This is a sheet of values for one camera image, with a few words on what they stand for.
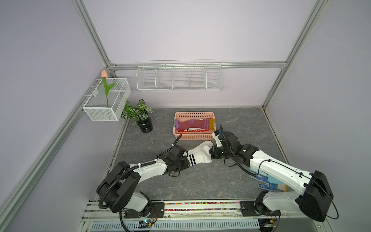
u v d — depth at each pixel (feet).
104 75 2.71
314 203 1.29
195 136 3.66
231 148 1.96
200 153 3.00
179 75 3.20
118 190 1.41
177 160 2.37
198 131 3.41
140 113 2.80
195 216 2.38
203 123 3.40
